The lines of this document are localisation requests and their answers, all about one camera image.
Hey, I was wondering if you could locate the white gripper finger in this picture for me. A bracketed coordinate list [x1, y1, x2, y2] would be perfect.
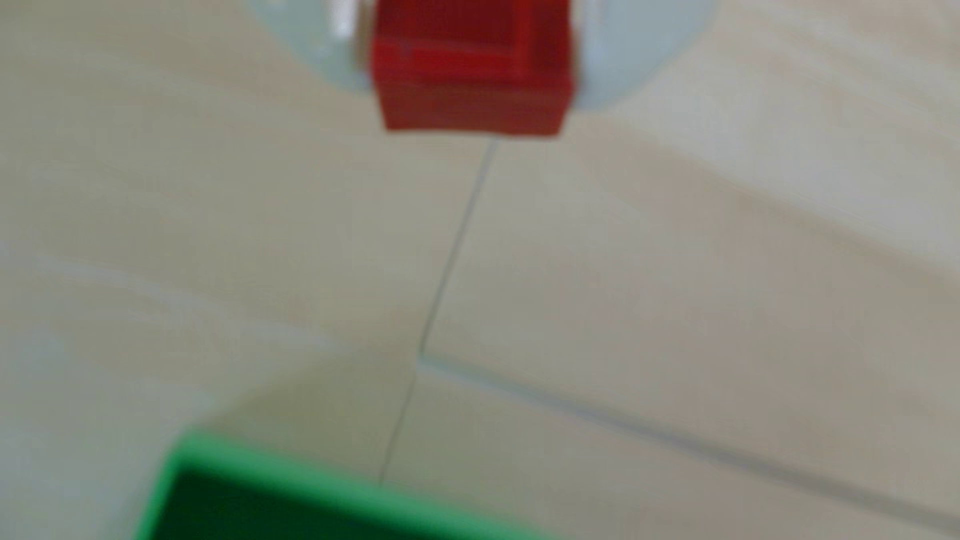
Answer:
[240, 0, 378, 96]
[568, 0, 718, 111]

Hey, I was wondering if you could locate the red rectangular block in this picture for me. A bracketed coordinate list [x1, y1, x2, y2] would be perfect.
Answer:
[370, 0, 576, 139]

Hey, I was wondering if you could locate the green open box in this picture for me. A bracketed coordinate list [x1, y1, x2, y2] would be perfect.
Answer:
[133, 430, 560, 540]

